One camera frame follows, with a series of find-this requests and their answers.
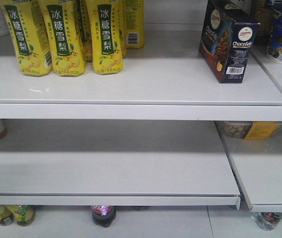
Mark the cola bottle red label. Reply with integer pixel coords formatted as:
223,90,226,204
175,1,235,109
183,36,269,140
90,205,116,228

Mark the yellow tea bottle lower shelf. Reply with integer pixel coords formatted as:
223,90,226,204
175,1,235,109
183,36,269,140
6,204,36,227

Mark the yellow pear drink bottle rear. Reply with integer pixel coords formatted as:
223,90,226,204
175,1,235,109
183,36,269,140
123,0,145,49

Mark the clear cookie tray yellow band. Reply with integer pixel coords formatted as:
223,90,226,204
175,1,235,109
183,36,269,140
215,121,282,139

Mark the yellow pear drink bottle right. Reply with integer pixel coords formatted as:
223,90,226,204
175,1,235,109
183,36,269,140
86,0,124,75

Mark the yellow pear drink bottle left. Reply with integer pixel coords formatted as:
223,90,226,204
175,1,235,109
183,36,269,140
0,0,52,77

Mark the yellow pear drink bottle middle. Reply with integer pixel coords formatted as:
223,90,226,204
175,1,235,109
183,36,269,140
38,0,86,77

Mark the white store shelving unit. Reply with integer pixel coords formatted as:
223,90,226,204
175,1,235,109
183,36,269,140
0,0,282,238

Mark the yellow pear drink bottle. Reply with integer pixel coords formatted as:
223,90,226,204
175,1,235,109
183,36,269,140
38,0,86,77
0,0,52,77
86,0,124,75
123,0,145,49

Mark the clear water bottle red label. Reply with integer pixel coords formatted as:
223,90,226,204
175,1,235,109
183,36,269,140
256,212,282,231

